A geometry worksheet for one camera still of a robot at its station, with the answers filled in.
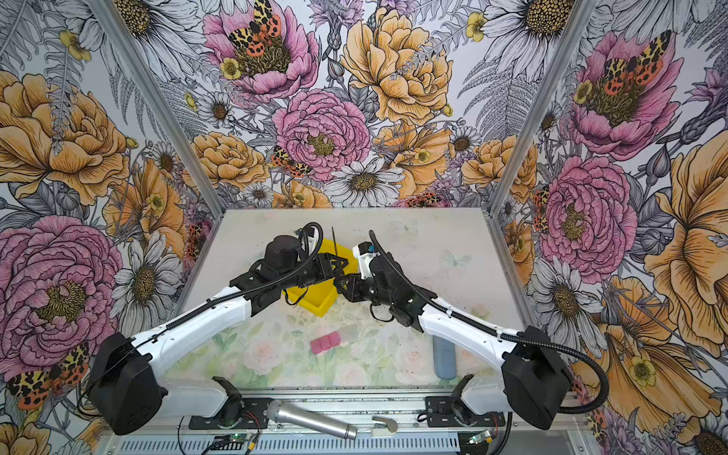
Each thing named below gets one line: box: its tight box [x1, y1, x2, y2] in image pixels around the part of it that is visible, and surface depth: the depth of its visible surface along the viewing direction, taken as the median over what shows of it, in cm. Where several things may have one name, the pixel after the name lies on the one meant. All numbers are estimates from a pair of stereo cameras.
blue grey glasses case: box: [432, 334, 456, 381], surface depth 83 cm
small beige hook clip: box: [371, 416, 399, 433], surface depth 74 cm
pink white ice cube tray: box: [309, 330, 342, 355], surface depth 87 cm
